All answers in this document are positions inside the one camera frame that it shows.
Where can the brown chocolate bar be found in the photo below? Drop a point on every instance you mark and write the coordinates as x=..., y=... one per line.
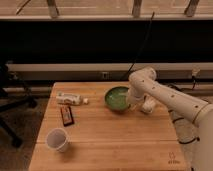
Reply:
x=66, y=114

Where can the green ceramic bowl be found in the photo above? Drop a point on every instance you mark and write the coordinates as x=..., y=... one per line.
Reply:
x=115, y=98

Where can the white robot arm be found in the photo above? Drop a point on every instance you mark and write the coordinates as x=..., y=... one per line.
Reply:
x=143, y=87

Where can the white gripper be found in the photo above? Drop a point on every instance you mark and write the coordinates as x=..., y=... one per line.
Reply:
x=134, y=97

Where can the white plastic cup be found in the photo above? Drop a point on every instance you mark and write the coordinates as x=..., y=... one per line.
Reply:
x=57, y=139

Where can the white baseboard heater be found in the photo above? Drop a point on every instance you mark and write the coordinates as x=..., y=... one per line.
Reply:
x=109, y=71

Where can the white tube with cap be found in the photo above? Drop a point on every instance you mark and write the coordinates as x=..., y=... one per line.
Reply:
x=71, y=99

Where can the white crumpled packet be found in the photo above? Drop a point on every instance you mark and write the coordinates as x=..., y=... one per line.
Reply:
x=148, y=106

